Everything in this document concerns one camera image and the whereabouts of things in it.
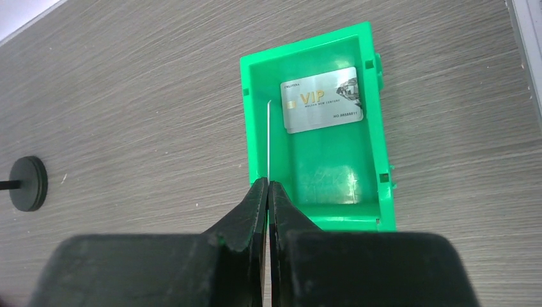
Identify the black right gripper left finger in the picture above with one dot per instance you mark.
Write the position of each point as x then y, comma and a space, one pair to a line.
242, 235

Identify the silver VIP card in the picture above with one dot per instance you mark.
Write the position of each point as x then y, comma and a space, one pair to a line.
321, 101

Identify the aluminium frame rail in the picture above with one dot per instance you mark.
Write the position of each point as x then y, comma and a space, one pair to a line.
526, 22

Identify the green plastic bin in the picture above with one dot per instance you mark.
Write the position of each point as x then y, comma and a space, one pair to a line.
339, 176

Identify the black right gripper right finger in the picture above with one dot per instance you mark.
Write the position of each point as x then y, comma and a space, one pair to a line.
286, 224

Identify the black microphone stand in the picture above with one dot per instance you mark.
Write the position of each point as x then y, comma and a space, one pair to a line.
27, 184

